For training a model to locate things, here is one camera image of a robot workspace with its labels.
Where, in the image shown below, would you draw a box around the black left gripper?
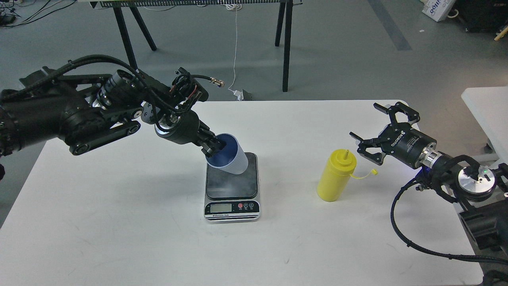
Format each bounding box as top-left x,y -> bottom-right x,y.
155,111 -> 227,158

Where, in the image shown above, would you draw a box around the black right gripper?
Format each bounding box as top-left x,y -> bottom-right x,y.
349,101 -> 437,169

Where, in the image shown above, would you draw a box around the blue plastic cup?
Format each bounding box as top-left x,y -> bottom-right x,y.
206,133 -> 248,174

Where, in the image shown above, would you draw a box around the yellow squeeze bottle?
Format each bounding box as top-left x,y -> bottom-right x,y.
316,149 -> 379,202

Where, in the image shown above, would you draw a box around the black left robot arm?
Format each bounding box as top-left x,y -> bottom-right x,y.
0,54 -> 226,158

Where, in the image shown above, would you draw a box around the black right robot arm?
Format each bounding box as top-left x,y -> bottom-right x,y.
350,102 -> 507,265

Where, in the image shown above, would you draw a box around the digital kitchen scale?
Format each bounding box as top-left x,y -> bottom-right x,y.
204,152 -> 261,223

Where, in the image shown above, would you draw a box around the white power adapter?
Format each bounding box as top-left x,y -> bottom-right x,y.
233,89 -> 253,101

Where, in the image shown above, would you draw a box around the white side table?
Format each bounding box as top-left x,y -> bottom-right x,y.
461,86 -> 508,162

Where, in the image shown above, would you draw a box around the white cardboard box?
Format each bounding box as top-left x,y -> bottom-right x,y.
421,0 -> 459,22

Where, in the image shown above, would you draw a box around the black trestle table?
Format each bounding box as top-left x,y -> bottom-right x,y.
88,0 -> 304,93

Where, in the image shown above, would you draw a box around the white hanging cable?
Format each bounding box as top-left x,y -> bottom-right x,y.
222,3 -> 243,94

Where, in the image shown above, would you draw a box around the black floor cables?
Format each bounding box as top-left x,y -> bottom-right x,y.
0,0 -> 76,28

